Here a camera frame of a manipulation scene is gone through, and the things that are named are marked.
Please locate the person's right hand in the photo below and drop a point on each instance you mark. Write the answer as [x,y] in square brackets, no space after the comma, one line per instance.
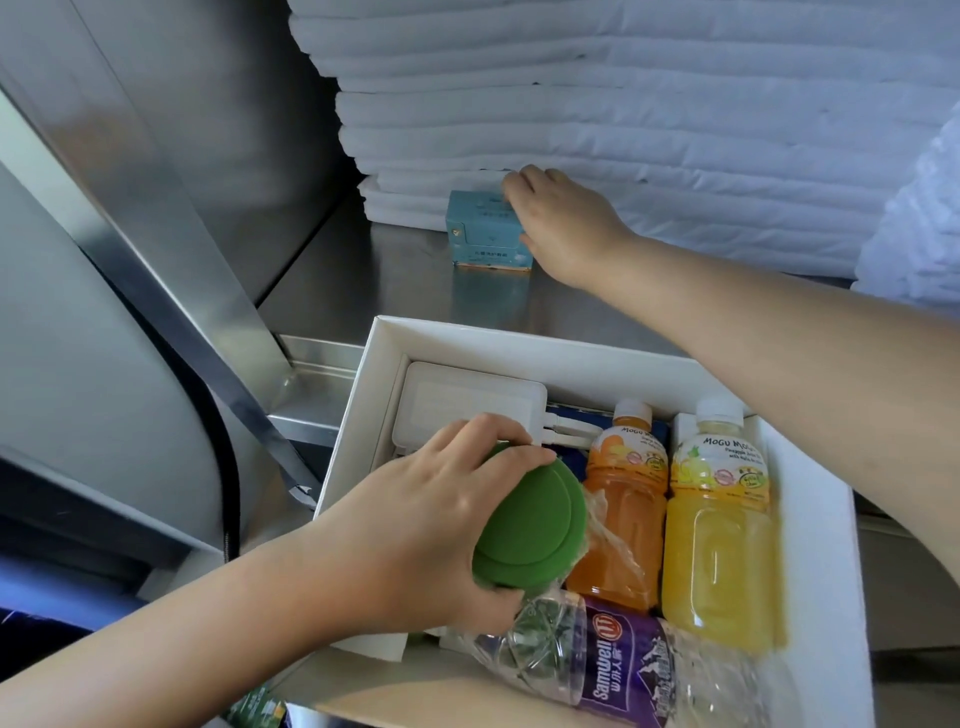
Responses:
[574,229]

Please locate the person's left hand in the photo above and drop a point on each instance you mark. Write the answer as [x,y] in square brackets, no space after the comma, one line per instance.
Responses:
[397,532]

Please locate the person's left thumb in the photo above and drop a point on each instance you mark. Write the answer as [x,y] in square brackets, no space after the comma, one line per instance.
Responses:
[491,611]

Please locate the person's right thumb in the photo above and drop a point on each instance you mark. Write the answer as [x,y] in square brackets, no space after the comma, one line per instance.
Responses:
[534,244]

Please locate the small light blue box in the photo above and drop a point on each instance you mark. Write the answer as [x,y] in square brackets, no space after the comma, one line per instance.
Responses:
[480,229]

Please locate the green round container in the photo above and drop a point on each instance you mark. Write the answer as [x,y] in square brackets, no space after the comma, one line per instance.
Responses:
[532,521]

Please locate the person's left forearm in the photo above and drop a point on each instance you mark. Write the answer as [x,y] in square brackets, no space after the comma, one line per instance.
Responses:
[187,637]

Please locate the person's right forearm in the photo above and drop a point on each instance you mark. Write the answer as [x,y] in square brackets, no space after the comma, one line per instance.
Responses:
[787,367]

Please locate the small white carton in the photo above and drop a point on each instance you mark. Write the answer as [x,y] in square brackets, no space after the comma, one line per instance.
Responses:
[371,646]

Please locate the clear water bottle purple label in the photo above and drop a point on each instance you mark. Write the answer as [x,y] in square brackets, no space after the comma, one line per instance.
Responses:
[622,664]

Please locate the orange juice bottle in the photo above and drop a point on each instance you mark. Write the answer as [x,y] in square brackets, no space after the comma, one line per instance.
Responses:
[626,517]

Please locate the white rectangular plastic case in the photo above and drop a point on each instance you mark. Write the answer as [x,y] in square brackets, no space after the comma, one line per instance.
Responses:
[461,401]

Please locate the stack of white folded linens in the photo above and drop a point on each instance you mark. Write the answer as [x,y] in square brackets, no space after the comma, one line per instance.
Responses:
[712,112]

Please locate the yellow juice bottle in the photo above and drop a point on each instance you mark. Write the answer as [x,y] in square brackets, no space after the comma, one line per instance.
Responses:
[720,555]

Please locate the green printed packet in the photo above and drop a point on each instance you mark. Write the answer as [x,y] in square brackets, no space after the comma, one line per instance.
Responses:
[259,709]

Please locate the white cardboard box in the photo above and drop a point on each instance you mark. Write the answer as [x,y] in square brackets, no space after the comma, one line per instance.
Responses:
[817,570]

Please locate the white fabric bag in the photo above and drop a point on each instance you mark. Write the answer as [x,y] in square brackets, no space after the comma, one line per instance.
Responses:
[915,225]

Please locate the stainless steel cart post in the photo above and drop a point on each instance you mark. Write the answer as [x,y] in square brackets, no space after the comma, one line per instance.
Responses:
[172,277]

